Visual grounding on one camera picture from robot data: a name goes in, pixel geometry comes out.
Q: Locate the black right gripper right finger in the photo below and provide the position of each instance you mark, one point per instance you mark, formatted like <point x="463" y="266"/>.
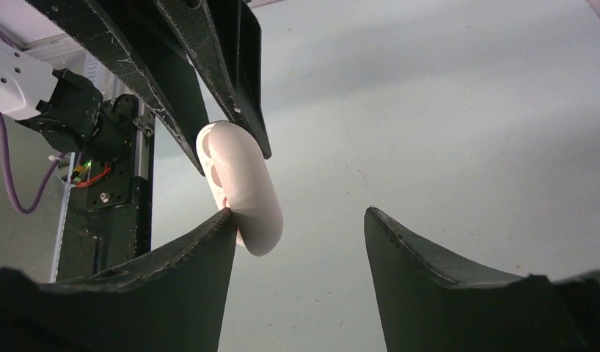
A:
<point x="432" y="299"/>

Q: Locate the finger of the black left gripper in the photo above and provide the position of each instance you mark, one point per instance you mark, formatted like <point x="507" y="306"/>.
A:
<point x="133" y="41"/>
<point x="223" y="40"/>

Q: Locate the left controller board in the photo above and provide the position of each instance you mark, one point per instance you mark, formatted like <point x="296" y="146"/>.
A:
<point x="83" y="177"/>

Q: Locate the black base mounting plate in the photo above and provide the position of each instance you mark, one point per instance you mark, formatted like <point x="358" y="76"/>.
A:
<point x="109" y="222"/>

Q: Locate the white earbud charging case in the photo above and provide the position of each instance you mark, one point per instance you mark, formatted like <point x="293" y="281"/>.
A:
<point x="238" y="178"/>

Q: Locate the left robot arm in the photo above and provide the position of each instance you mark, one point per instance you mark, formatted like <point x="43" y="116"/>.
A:
<point x="59" y="104"/>

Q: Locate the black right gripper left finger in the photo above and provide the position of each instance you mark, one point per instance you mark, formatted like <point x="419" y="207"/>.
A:
<point x="170" y="299"/>

